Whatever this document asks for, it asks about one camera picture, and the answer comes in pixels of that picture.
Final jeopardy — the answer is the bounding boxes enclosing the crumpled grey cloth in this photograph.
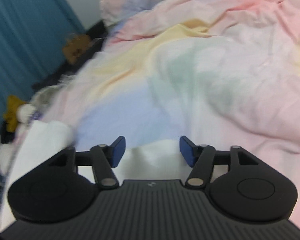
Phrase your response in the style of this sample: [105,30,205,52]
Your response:
[34,74,73,107]

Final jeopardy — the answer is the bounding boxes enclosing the black sofa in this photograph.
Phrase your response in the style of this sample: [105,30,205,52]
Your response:
[32,21,111,91]

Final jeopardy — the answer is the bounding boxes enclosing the blue curtain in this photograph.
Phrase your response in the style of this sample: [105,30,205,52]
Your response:
[0,0,86,143]

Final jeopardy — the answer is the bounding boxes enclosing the white sweatpants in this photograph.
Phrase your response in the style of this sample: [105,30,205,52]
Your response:
[0,121,191,238]

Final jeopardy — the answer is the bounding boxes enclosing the mustard yellow cloth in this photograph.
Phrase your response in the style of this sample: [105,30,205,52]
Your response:
[3,95,28,133]

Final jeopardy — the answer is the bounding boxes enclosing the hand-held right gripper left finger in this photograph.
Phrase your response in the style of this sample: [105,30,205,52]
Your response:
[43,136,127,189]

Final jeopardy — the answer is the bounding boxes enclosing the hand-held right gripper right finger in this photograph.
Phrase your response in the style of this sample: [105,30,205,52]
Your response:
[179,135,263,189]

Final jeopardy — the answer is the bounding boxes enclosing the pastel tie-dye duvet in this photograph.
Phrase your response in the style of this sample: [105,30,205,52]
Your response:
[15,0,300,230]

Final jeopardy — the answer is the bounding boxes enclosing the brown paper bag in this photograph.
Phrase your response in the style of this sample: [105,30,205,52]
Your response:
[62,33,93,65]

